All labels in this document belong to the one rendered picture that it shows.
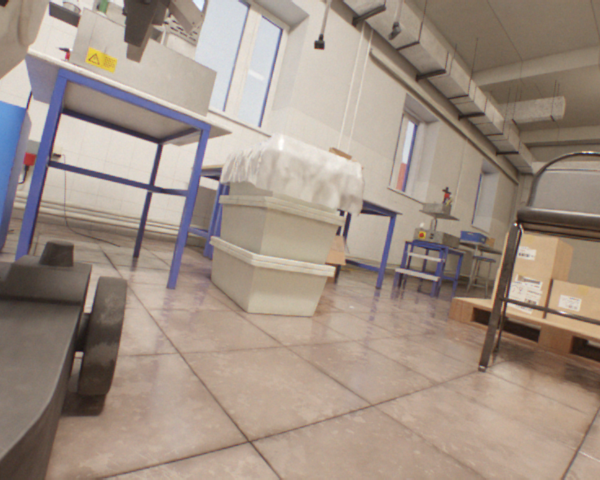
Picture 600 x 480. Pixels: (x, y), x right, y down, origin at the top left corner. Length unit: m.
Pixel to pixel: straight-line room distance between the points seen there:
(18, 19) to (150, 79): 1.08
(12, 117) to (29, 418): 1.39
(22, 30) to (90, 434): 0.55
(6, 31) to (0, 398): 0.39
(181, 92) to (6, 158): 0.74
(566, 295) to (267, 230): 1.83
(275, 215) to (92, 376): 0.86
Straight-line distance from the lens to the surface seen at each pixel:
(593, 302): 2.41
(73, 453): 0.57
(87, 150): 3.13
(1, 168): 1.60
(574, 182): 1.84
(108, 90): 1.38
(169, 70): 1.62
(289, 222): 1.27
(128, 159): 3.17
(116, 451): 0.57
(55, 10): 1.76
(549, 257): 2.46
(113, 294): 0.59
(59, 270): 0.59
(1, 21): 0.52
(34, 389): 0.36
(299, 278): 1.33
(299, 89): 4.18
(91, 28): 1.59
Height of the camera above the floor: 0.35
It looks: 1 degrees up
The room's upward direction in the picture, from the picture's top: 12 degrees clockwise
